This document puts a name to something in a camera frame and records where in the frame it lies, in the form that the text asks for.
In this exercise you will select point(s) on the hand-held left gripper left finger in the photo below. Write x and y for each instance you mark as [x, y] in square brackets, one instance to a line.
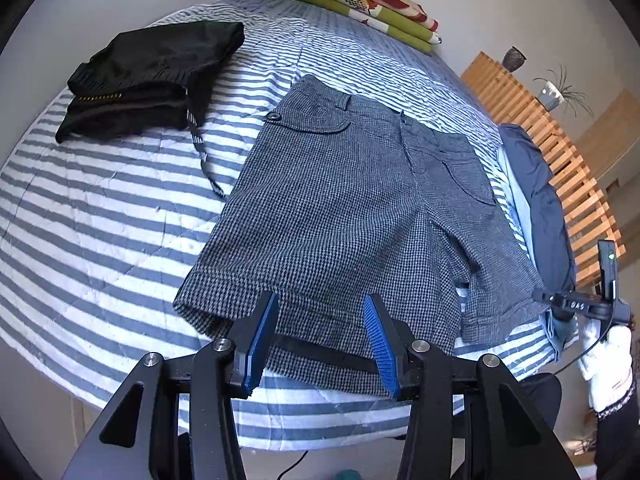
[262, 340]

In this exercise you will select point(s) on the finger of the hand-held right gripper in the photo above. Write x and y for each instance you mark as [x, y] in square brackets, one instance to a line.
[545, 296]

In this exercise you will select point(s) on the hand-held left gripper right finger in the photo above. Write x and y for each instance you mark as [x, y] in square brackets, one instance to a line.
[380, 345]

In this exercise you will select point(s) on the grey houndstooth shorts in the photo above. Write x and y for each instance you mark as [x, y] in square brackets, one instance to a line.
[340, 200]

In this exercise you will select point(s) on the person's right forearm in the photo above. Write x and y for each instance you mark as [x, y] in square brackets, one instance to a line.
[620, 445]

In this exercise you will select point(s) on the person's right hand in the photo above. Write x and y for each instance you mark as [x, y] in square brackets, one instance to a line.
[610, 365]

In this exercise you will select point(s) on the person's right leg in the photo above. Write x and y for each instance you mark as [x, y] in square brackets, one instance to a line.
[542, 400]

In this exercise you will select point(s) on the wooden door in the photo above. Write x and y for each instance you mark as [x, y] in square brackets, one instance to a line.
[612, 135]

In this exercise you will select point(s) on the potted green plant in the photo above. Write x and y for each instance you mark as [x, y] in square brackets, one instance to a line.
[550, 95]

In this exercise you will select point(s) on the striped blue white bed quilt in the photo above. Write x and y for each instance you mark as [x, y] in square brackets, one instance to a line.
[110, 220]

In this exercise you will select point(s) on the dark ceramic vase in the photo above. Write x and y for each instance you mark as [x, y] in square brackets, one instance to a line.
[513, 59]

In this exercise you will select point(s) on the black folded clothes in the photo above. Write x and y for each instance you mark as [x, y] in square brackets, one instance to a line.
[145, 80]

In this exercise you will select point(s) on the wooden slatted rail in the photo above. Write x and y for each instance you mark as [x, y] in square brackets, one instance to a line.
[565, 145]

